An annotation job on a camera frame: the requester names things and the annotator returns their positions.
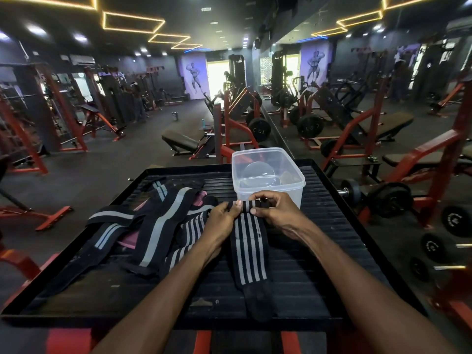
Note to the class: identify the person's right hand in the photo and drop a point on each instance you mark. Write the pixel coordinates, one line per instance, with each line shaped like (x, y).
(285, 217)

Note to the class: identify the person's left hand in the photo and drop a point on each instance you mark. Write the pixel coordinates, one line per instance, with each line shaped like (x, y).
(217, 224)

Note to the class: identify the person's left thumb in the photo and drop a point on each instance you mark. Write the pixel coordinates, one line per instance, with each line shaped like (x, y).
(233, 209)

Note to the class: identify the person's right thumb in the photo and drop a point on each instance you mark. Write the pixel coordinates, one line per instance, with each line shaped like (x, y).
(261, 212)

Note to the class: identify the black white-striped wrist wrap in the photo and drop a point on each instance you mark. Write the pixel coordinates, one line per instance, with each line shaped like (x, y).
(250, 246)
(191, 232)

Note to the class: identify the person's right forearm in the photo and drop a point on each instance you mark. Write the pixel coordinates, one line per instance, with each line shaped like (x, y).
(368, 298)

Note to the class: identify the person's left forearm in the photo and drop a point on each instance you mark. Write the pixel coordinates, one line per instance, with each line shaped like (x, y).
(166, 298)

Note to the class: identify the clear plastic container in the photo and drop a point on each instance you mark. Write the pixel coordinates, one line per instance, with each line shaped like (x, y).
(284, 180)

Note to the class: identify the black wrap wide grey stripe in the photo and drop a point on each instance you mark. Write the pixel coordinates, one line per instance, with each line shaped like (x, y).
(162, 224)

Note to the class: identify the black ribbed platform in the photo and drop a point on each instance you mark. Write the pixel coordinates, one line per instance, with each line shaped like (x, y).
(317, 261)

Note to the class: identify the black incline bench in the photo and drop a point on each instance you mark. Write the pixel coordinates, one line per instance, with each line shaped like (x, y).
(180, 140)

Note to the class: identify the red plate-loaded machine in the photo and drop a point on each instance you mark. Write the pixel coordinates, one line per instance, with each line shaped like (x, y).
(232, 121)

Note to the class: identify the pink wrist wrap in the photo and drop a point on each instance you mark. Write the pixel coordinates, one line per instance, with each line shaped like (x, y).
(129, 240)

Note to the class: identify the black wrap single white stripe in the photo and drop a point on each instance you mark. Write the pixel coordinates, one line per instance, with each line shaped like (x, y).
(110, 215)

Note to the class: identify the large black dumbbell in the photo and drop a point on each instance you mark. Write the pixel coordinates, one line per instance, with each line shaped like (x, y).
(389, 199)

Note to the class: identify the red black leg press machine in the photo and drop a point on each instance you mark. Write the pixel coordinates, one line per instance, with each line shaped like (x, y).
(354, 121)

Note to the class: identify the black wrap two blue stripes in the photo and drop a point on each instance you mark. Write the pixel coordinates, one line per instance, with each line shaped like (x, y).
(105, 235)

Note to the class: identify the red adjustable bench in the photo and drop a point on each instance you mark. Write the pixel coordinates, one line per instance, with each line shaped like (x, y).
(99, 119)

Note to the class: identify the small black dumbbell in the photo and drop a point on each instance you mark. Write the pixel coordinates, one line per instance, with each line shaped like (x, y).
(420, 269)
(435, 247)

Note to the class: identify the red machine floor leg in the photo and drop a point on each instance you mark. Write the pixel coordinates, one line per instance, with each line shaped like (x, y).
(48, 217)

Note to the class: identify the red squat rack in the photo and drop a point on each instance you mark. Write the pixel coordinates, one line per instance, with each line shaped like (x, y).
(66, 117)

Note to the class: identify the white air conditioner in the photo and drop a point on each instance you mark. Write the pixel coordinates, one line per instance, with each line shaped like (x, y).
(82, 59)

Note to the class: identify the orange ceiling light frames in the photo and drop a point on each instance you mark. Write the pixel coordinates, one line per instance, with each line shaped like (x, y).
(129, 22)
(359, 19)

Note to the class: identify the bodybuilder wall poster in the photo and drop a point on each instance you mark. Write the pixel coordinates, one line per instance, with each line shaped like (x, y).
(194, 75)

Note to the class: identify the red bench press frame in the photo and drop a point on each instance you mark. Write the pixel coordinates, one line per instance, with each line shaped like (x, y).
(442, 151)

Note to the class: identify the red platform support frame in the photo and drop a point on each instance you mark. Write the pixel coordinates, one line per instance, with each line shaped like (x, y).
(70, 341)

